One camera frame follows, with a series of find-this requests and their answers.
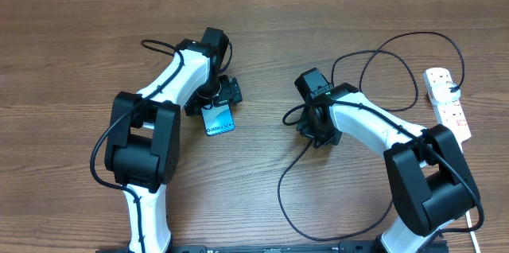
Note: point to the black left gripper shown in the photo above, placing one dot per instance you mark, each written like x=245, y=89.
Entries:
x=231, y=92

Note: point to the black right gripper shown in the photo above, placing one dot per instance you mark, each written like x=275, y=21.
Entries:
x=305, y=129

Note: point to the blue Samsung Galaxy smartphone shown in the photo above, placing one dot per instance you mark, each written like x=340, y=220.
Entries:
x=218, y=120

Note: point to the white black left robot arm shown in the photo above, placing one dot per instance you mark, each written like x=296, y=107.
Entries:
x=143, y=139

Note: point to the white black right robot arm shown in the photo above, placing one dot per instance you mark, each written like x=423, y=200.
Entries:
x=430, y=181

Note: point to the white charger plug adapter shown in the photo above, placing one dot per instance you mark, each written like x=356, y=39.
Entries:
x=444, y=93

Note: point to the white power strip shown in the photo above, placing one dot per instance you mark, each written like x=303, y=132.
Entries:
x=450, y=115

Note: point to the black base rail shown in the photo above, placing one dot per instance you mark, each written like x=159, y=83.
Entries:
x=258, y=248

